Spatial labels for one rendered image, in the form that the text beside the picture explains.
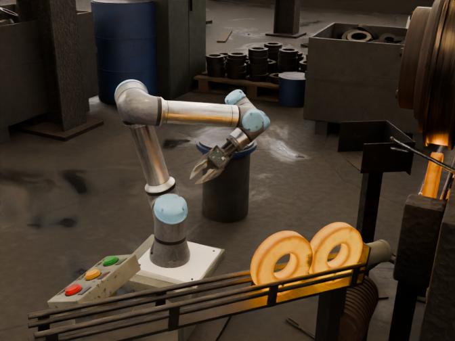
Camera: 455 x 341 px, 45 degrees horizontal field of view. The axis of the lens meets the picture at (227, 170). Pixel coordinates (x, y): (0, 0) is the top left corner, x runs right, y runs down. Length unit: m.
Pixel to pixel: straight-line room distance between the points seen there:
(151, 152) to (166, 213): 0.23
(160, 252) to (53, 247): 0.96
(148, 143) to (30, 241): 1.16
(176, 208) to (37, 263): 1.00
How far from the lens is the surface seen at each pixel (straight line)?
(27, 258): 2.81
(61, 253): 2.80
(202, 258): 2.08
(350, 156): 2.32
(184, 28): 5.23
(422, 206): 1.49
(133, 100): 1.81
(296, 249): 1.30
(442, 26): 1.44
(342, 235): 1.37
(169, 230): 1.96
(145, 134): 1.96
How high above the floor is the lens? 1.43
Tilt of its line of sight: 23 degrees down
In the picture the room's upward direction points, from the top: 1 degrees clockwise
